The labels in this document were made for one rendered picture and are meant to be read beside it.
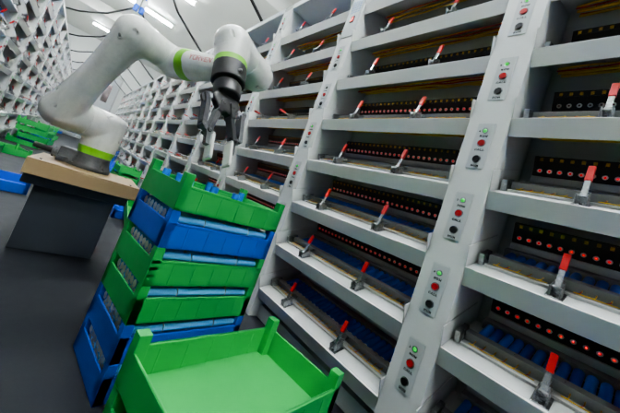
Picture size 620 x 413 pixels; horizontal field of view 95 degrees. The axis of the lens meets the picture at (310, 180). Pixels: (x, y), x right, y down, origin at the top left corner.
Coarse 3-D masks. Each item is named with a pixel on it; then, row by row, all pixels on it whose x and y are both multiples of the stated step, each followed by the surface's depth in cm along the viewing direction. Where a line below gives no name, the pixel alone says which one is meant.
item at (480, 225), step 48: (528, 48) 72; (480, 96) 76; (528, 96) 74; (528, 144) 81; (480, 192) 69; (432, 240) 73; (480, 240) 70; (432, 336) 66; (384, 384) 70; (432, 384) 65
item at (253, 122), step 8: (248, 120) 176; (256, 120) 168; (264, 120) 161; (272, 120) 154; (280, 120) 148; (288, 120) 143; (296, 120) 137; (304, 120) 132; (280, 128) 176; (288, 128) 164; (296, 128) 138; (304, 128) 132
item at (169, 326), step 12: (108, 300) 65; (120, 324) 59; (144, 324) 59; (156, 324) 61; (168, 324) 63; (180, 324) 65; (192, 324) 67; (204, 324) 69; (216, 324) 72; (228, 324) 76
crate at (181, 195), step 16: (160, 160) 71; (160, 176) 65; (192, 176) 59; (160, 192) 63; (176, 192) 58; (192, 192) 59; (208, 192) 62; (224, 192) 87; (240, 192) 91; (176, 208) 58; (192, 208) 60; (208, 208) 63; (224, 208) 66; (240, 208) 69; (256, 208) 73; (240, 224) 70; (256, 224) 74; (272, 224) 78
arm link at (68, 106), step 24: (120, 24) 93; (144, 24) 96; (96, 48) 97; (120, 48) 96; (144, 48) 98; (168, 48) 105; (96, 72) 98; (120, 72) 102; (48, 96) 100; (72, 96) 100; (96, 96) 104; (48, 120) 102; (72, 120) 105
